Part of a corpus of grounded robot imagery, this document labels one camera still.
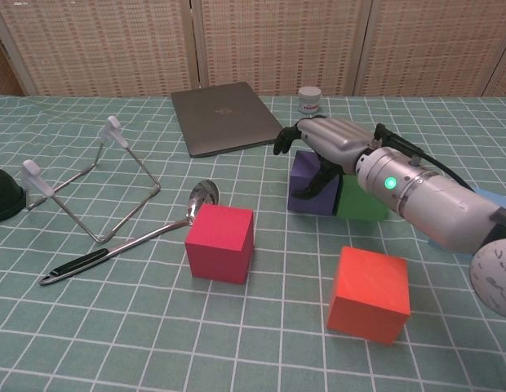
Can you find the small white jar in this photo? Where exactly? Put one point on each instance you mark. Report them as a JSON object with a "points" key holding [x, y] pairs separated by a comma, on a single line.
{"points": [[309, 100]]}

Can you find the green checked tablecloth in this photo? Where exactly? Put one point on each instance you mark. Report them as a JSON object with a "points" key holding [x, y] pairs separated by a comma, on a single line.
{"points": [[155, 335]]}

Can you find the light blue cube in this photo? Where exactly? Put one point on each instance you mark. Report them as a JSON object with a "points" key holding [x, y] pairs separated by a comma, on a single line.
{"points": [[494, 198]]}

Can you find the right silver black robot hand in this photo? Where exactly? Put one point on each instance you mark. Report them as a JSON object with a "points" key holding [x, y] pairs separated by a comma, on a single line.
{"points": [[334, 141]]}

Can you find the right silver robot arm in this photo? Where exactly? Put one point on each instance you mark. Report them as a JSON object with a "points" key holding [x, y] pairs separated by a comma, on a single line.
{"points": [[424, 200]]}

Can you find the closed grey laptop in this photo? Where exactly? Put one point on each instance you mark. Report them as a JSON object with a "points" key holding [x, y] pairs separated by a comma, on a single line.
{"points": [[224, 118]]}

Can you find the purple cube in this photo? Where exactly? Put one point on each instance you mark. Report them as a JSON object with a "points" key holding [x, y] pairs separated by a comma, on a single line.
{"points": [[318, 206]]}

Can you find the pink cube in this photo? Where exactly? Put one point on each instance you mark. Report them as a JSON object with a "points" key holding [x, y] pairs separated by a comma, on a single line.
{"points": [[220, 249]]}

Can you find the green cube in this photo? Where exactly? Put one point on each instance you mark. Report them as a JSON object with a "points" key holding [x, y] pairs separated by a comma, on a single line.
{"points": [[359, 204]]}

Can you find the black round lid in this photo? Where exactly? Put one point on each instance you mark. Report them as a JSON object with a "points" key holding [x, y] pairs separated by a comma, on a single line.
{"points": [[4, 196]]}

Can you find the orange cube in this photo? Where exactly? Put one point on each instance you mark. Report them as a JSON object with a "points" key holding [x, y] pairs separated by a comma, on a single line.
{"points": [[367, 302]]}

